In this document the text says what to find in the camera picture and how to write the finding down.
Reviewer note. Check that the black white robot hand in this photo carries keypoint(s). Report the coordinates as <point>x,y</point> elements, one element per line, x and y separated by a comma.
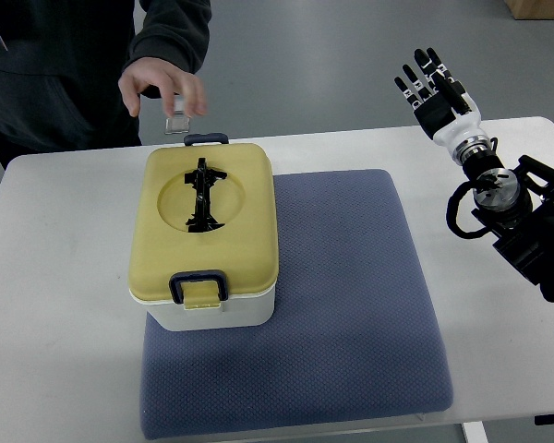
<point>440,103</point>

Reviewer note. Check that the person's bare hand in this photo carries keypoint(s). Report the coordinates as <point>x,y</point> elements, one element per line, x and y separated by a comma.
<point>169,80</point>

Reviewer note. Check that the yellow box lid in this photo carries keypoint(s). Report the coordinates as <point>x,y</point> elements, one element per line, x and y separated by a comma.
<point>206,227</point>

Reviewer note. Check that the dark grey sleeve forearm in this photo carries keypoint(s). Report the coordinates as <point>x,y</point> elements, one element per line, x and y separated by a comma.
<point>173,31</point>

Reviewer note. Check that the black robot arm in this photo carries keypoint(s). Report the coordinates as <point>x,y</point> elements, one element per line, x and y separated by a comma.
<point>516,205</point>

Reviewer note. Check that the brown cardboard box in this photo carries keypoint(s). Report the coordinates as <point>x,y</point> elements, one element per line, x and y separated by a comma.
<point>531,9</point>

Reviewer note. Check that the white storage box base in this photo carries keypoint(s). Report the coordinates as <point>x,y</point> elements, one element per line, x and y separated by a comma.
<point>239,310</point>

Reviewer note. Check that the metal floor plate far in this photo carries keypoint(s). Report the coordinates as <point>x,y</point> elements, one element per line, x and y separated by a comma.
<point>179,105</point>

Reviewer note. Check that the metal floor plate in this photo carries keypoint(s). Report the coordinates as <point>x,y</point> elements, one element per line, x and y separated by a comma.
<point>177,125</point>
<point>179,105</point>

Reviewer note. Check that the metal floor plate near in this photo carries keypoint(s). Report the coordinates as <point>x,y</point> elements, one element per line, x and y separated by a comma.
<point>177,125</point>

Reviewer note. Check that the person's dark hoodie torso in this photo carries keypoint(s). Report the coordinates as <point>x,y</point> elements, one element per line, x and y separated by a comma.
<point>60,62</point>

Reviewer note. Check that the blue grey cushion mat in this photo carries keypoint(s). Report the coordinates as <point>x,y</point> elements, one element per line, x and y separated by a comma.
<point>353,334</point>

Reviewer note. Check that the white table leg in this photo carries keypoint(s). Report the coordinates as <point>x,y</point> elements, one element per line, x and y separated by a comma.
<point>474,432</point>

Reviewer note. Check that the black bracket at table edge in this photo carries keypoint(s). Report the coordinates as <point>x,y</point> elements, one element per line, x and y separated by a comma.
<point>545,419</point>

